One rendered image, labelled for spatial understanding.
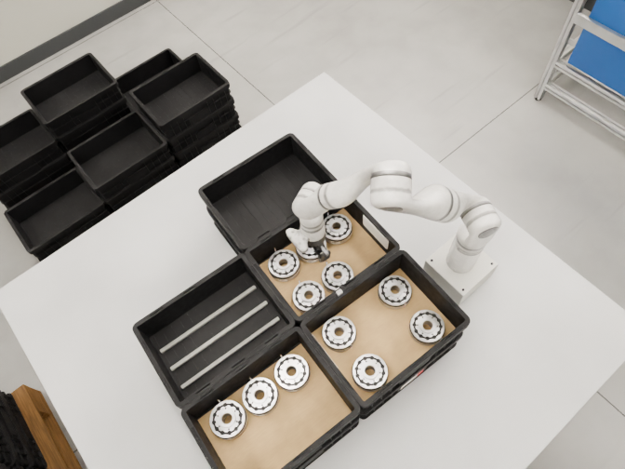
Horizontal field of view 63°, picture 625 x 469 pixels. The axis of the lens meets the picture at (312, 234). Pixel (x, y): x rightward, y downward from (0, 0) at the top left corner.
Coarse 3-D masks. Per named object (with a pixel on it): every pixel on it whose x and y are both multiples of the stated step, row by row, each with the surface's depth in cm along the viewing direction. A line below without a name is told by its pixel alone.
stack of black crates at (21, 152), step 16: (32, 112) 258; (0, 128) 255; (16, 128) 260; (32, 128) 266; (0, 144) 260; (16, 144) 262; (32, 144) 261; (48, 144) 246; (0, 160) 258; (16, 160) 257; (32, 160) 247; (48, 160) 253; (64, 160) 258; (0, 176) 240; (16, 176) 246; (32, 176) 252; (48, 176) 259; (0, 192) 247; (16, 192) 253; (32, 192) 258
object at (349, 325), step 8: (328, 320) 153; (336, 320) 153; (344, 320) 153; (328, 328) 152; (352, 328) 151; (328, 336) 151; (352, 336) 150; (328, 344) 150; (336, 344) 150; (344, 344) 150
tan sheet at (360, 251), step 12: (348, 216) 174; (336, 228) 172; (360, 228) 171; (348, 240) 170; (360, 240) 169; (372, 240) 169; (336, 252) 168; (348, 252) 167; (360, 252) 167; (372, 252) 167; (384, 252) 166; (264, 264) 168; (300, 264) 167; (312, 264) 166; (324, 264) 166; (348, 264) 165; (360, 264) 165; (300, 276) 164; (312, 276) 164; (336, 276) 164; (288, 288) 163; (324, 288) 162; (288, 300) 161
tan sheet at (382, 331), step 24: (360, 312) 157; (384, 312) 157; (408, 312) 156; (360, 336) 153; (384, 336) 153; (408, 336) 152; (336, 360) 150; (384, 360) 149; (408, 360) 149; (384, 384) 146
